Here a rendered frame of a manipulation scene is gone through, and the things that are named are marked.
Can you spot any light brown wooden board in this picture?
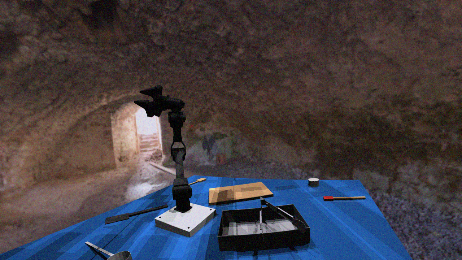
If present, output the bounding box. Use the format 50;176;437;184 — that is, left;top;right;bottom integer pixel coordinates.
209;182;274;205

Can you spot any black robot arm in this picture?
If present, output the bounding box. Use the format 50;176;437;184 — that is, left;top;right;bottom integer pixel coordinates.
168;98;192;213

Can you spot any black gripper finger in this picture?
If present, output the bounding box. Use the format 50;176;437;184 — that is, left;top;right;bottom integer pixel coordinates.
140;86;156;99
134;100;149;113

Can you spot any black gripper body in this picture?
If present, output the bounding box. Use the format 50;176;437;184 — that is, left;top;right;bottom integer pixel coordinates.
147;85;171;117

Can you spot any grey cylinder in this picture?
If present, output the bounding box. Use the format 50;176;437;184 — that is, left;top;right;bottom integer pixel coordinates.
308;178;319;187

